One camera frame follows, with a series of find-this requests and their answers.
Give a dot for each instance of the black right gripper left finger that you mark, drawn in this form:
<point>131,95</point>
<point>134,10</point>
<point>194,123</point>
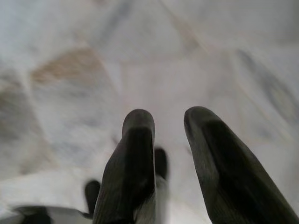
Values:
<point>130,163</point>

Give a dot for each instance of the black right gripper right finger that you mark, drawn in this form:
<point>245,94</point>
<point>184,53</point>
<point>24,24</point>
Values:
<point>224,168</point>

